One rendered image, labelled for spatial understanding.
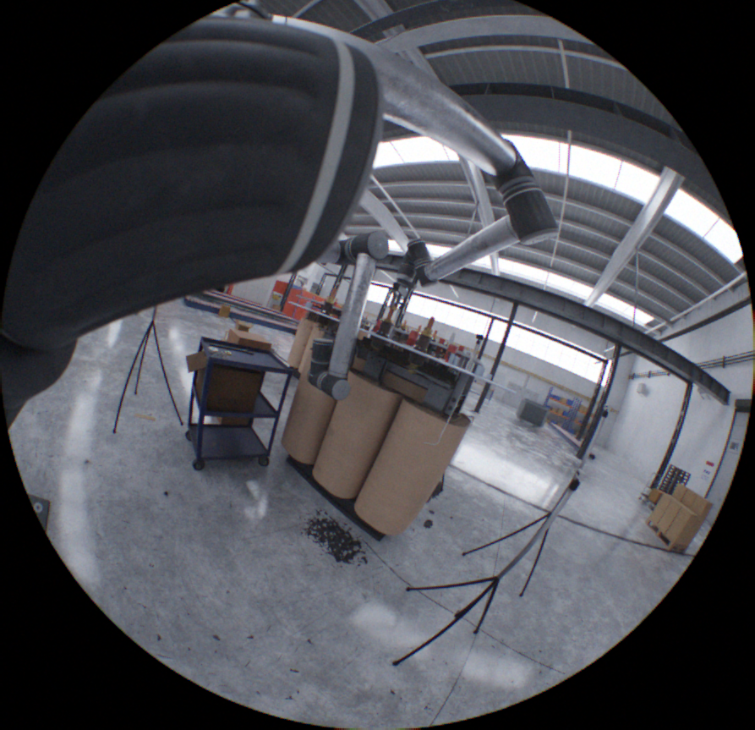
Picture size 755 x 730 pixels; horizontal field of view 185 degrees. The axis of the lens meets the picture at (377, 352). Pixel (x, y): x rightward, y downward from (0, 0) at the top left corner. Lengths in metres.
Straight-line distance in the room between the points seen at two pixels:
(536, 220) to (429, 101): 0.47
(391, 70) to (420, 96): 0.08
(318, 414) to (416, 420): 0.77
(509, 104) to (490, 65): 5.48
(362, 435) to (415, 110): 1.49
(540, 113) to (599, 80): 5.69
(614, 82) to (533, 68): 2.44
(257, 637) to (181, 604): 0.37
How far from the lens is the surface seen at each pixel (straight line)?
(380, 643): 1.52
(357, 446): 1.53
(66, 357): 0.24
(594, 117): 3.78
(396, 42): 7.73
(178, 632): 1.40
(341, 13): 10.02
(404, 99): 0.46
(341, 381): 1.10
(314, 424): 1.78
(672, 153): 4.14
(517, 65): 9.07
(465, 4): 5.51
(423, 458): 1.32
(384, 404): 1.42
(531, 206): 0.79
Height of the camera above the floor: 1.36
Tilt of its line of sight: 4 degrees down
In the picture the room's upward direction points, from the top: 22 degrees clockwise
